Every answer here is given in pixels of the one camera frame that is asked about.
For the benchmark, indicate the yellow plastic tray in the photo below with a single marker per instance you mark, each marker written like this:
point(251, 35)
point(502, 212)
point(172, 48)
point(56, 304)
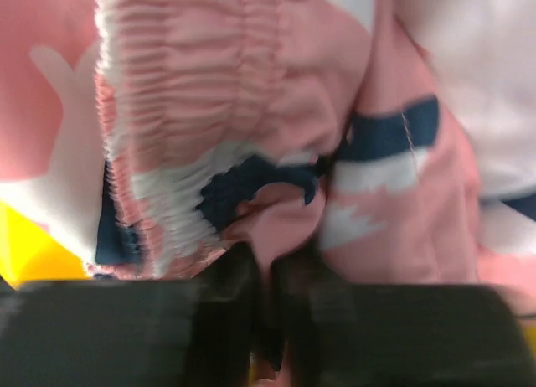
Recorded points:
point(28, 253)

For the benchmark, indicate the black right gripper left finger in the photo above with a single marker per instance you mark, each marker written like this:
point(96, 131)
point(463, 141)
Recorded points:
point(194, 332)

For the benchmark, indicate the pink shark-print shorts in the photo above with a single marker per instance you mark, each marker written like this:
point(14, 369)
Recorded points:
point(397, 137)

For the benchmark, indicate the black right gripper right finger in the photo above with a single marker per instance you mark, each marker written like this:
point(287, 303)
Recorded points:
point(343, 334)

